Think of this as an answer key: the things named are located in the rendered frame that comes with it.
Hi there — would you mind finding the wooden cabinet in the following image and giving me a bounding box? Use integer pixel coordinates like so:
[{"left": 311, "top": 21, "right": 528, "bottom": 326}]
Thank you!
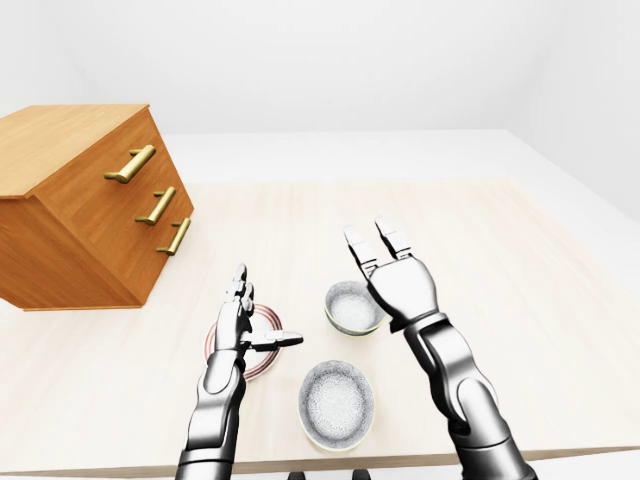
[{"left": 0, "top": 103, "right": 196, "bottom": 312}]

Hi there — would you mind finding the silver robot left hand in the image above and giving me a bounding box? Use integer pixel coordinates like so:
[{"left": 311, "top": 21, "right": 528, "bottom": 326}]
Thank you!
[{"left": 212, "top": 262, "right": 305, "bottom": 357}]

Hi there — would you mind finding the silver robot right hand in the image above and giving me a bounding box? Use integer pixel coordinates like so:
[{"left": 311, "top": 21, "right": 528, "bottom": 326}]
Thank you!
[{"left": 342, "top": 215, "right": 447, "bottom": 333}]

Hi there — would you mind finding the medium brass drawer handle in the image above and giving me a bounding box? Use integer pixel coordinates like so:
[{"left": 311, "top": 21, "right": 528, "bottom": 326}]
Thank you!
[{"left": 134, "top": 185, "right": 177, "bottom": 227}]

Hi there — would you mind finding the long brass drawer handle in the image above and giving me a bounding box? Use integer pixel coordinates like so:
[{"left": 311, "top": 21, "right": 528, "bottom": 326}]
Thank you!
[{"left": 103, "top": 144, "right": 157, "bottom": 185}]

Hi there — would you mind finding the large wooden drawer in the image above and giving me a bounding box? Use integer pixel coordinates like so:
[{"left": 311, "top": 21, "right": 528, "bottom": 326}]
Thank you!
[{"left": 30, "top": 107, "right": 175, "bottom": 237}]

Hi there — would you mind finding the medium wooden drawer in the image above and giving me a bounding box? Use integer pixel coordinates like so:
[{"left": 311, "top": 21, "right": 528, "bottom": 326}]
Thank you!
[{"left": 74, "top": 158, "right": 195, "bottom": 275}]

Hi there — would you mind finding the patterned bowl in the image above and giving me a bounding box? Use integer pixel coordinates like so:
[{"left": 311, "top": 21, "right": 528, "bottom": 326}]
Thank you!
[
  {"left": 297, "top": 359, "right": 376, "bottom": 453},
  {"left": 323, "top": 280, "right": 388, "bottom": 341}
]

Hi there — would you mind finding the short brass drawer handle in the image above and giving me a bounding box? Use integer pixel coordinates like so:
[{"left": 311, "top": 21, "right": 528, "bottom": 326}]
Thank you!
[{"left": 155, "top": 217, "right": 193, "bottom": 257}]

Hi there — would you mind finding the small wooden drawer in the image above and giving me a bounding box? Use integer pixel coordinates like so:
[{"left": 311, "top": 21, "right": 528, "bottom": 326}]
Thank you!
[{"left": 106, "top": 202, "right": 196, "bottom": 307}]

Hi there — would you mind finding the white plate with red rings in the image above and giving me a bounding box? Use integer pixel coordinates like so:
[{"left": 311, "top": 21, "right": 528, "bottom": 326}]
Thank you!
[{"left": 203, "top": 303, "right": 284, "bottom": 383}]

